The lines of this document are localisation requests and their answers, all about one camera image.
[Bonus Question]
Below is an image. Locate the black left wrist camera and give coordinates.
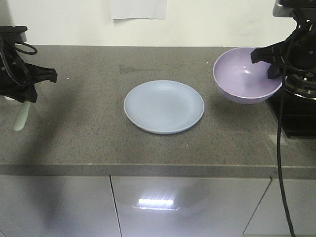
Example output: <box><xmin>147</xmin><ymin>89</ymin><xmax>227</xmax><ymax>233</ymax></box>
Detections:
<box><xmin>0</xmin><ymin>26</ymin><xmax>28</xmax><ymax>43</ymax></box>

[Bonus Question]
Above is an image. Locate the white cup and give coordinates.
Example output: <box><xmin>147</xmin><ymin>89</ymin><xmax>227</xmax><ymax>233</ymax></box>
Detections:
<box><xmin>4</xmin><ymin>96</ymin><xmax>15</xmax><ymax>101</ymax></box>

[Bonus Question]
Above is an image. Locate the pale green plastic spoon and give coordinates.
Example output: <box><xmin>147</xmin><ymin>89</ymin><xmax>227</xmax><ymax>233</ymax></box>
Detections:
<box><xmin>12</xmin><ymin>82</ymin><xmax>42</xmax><ymax>131</ymax></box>

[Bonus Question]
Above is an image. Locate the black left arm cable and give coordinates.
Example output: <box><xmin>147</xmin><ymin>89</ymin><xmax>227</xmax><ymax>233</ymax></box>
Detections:
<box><xmin>9</xmin><ymin>42</ymin><xmax>38</xmax><ymax>55</ymax></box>

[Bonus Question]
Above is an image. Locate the white paper on wall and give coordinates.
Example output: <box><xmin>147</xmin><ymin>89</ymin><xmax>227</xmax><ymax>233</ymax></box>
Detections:
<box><xmin>110</xmin><ymin>0</ymin><xmax>167</xmax><ymax>20</ymax></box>

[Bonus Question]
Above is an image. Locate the black induction cooktop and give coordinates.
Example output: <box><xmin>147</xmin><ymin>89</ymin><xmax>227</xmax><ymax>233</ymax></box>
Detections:
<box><xmin>267</xmin><ymin>90</ymin><xmax>316</xmax><ymax>138</ymax></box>

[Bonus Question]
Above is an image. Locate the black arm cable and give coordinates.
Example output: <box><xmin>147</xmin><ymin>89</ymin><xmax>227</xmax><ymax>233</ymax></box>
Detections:
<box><xmin>276</xmin><ymin>64</ymin><xmax>296</xmax><ymax>237</ymax></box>
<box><xmin>9</xmin><ymin>42</ymin><xmax>38</xmax><ymax>55</ymax></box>

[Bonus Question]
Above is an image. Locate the purple plastic bowl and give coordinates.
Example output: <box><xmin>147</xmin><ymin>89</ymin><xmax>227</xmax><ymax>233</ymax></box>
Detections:
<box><xmin>213</xmin><ymin>47</ymin><xmax>282</xmax><ymax>104</ymax></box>

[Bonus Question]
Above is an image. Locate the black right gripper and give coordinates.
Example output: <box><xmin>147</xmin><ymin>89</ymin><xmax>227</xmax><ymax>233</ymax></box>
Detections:
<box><xmin>250</xmin><ymin>20</ymin><xmax>316</xmax><ymax>79</ymax></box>

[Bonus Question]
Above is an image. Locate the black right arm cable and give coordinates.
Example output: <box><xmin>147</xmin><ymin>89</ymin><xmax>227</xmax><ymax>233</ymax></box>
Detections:
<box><xmin>276</xmin><ymin>64</ymin><xmax>296</xmax><ymax>237</ymax></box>

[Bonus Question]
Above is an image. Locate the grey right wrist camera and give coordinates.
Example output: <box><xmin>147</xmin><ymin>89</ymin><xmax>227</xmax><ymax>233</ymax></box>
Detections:
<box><xmin>273</xmin><ymin>0</ymin><xmax>316</xmax><ymax>19</ymax></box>

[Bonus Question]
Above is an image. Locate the light blue plastic plate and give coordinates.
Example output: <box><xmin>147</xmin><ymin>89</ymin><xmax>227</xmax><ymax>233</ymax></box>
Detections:
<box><xmin>124</xmin><ymin>80</ymin><xmax>205</xmax><ymax>134</ymax></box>

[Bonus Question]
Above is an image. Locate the glossy grey cabinet door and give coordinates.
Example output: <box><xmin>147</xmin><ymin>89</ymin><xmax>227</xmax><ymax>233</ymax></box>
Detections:
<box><xmin>111</xmin><ymin>176</ymin><xmax>270</xmax><ymax>237</ymax></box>

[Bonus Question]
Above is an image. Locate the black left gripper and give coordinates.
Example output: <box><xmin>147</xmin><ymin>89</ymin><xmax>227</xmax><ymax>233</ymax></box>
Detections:
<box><xmin>0</xmin><ymin>40</ymin><xmax>58</xmax><ymax>103</ymax></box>

